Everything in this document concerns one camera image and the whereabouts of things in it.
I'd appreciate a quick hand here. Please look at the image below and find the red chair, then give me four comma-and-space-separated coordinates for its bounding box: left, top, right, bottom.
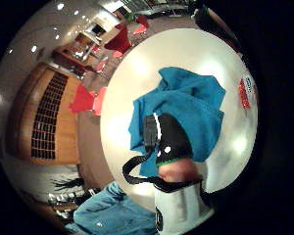
132, 14, 151, 35
104, 23, 132, 55
68, 83, 96, 115
92, 86, 109, 118

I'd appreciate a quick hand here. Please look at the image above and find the wooden counter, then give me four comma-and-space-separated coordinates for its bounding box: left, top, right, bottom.
51, 31, 106, 74

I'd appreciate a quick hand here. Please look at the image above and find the wooden lattice cabinet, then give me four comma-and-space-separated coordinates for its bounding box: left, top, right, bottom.
6, 62, 81, 166

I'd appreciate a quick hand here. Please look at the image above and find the blue cloth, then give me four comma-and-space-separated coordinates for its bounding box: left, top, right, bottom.
127, 67, 226, 179

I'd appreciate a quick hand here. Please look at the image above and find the red snack packet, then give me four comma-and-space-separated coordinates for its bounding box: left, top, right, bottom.
237, 75, 258, 111

